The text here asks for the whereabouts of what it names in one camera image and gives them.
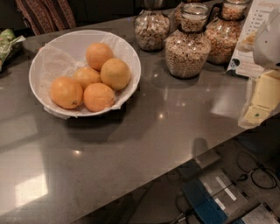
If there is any left glass cereal jar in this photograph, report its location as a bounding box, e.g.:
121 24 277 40
134 0 171 52

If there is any middle glass cereal jar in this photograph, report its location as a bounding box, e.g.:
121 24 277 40
165 3 211 79

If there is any white allergen sign card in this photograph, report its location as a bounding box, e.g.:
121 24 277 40
227 0 280 78

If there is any glass cereal jar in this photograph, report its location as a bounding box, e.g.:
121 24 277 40
173 0 202 26
165 3 211 79
206 0 251 65
134 0 171 52

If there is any orange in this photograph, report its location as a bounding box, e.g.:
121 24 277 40
83 83 115 112
86 43 114 71
101 58 131 91
73 66 101 89
50 76 83 109

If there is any blue box on floor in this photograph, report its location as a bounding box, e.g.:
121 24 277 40
182 179 228 224

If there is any right glass cereal jar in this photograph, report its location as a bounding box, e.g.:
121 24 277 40
206 0 251 65

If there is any grey floor case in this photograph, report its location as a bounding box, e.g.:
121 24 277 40
199 169 279 224

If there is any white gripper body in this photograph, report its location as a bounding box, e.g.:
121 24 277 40
253 7 280 70

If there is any patterned brown cloth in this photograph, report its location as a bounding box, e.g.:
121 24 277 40
15 0 76 35

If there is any white paper bowl liner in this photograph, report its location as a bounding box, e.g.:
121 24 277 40
38 31 138 120

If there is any white bowl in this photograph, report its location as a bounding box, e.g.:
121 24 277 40
28 29 142 118

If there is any green snack packet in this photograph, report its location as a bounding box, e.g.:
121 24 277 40
0 29 25 72

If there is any black cable on floor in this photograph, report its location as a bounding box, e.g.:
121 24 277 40
235 139 278 191

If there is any back glass cereal jar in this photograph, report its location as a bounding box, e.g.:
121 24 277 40
173 0 202 26

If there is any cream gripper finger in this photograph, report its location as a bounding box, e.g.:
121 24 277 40
238 70 280 129

